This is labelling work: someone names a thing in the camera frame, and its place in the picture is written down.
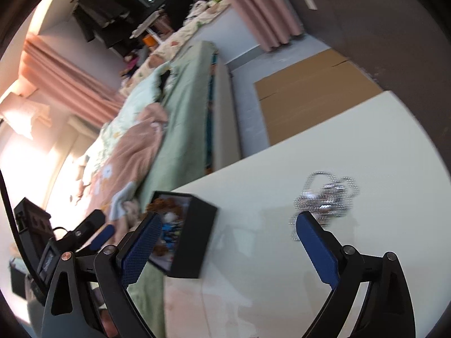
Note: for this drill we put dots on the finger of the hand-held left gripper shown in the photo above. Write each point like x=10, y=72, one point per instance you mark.
x=86, y=227
x=102, y=236

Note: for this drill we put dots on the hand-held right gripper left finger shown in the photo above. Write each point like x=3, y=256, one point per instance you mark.
x=141, y=250

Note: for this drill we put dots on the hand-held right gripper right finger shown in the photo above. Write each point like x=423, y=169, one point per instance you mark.
x=317, y=250

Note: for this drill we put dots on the black box with white lining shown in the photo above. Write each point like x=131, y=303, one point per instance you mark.
x=197, y=236

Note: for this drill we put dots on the pink floral blanket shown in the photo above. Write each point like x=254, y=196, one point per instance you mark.
x=130, y=148

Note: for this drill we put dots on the white hanging cloth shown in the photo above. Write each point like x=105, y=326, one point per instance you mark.
x=24, y=112

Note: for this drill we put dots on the light green floral quilt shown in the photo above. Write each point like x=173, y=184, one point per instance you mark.
x=137, y=98

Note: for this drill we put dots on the pink curtain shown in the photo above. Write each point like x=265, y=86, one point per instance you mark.
x=70, y=77
x=257, y=10

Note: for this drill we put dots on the bed with green sheet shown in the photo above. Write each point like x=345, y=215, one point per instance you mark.
x=225, y=119

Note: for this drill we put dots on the flat brown cardboard sheet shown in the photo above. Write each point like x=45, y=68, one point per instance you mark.
x=310, y=91

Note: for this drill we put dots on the orange box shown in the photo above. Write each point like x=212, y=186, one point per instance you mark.
x=150, y=40

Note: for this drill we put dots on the dark hanging clothes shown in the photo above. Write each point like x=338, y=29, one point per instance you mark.
x=105, y=21

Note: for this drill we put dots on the floral window seat cushion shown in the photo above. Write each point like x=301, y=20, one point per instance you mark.
x=176, y=40

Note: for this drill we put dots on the small white folding table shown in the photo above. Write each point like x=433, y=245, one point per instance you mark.
x=149, y=23

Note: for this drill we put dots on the black bag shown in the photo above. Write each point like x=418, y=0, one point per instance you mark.
x=179, y=10

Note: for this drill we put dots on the dark grey wardrobe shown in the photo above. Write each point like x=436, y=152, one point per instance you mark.
x=387, y=24

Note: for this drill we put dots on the white wall socket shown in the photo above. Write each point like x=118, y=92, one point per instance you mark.
x=310, y=4

